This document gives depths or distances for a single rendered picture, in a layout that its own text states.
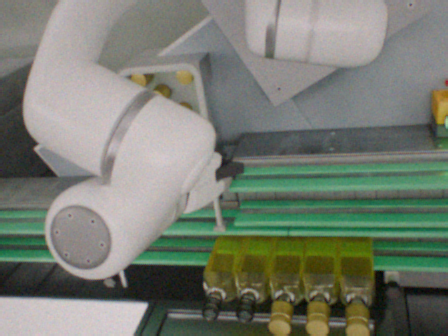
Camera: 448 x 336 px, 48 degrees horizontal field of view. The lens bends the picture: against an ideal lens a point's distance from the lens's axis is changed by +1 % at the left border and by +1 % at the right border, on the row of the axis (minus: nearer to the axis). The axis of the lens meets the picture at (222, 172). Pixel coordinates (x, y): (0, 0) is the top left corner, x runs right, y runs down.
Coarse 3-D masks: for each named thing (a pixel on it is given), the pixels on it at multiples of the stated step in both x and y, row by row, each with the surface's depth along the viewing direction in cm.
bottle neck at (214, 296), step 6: (210, 294) 83; (216, 294) 83; (222, 294) 84; (210, 300) 82; (216, 300) 82; (222, 300) 84; (204, 306) 81; (210, 306) 81; (216, 306) 81; (204, 312) 81; (210, 312) 83; (216, 312) 81; (210, 318) 82; (216, 318) 81
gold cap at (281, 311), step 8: (272, 304) 80; (280, 304) 78; (288, 304) 79; (272, 312) 78; (280, 312) 77; (288, 312) 77; (272, 320) 76; (280, 320) 75; (288, 320) 76; (272, 328) 77; (280, 328) 76; (288, 328) 76
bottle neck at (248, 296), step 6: (246, 294) 82; (252, 294) 82; (240, 300) 81; (246, 300) 81; (252, 300) 81; (240, 306) 80; (246, 306) 79; (252, 306) 80; (240, 312) 81; (246, 312) 81; (252, 312) 79; (240, 318) 80; (246, 318) 80; (252, 318) 79
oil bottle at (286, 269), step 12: (276, 240) 93; (288, 240) 91; (300, 240) 91; (276, 252) 89; (288, 252) 88; (300, 252) 88; (276, 264) 86; (288, 264) 85; (300, 264) 85; (276, 276) 83; (288, 276) 82; (300, 276) 82; (276, 288) 82; (288, 288) 81; (300, 288) 82; (300, 300) 83
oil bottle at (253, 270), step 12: (252, 240) 93; (264, 240) 92; (252, 252) 89; (264, 252) 89; (240, 264) 87; (252, 264) 86; (264, 264) 86; (240, 276) 84; (252, 276) 84; (264, 276) 84; (240, 288) 84; (252, 288) 83; (264, 288) 84; (264, 300) 85
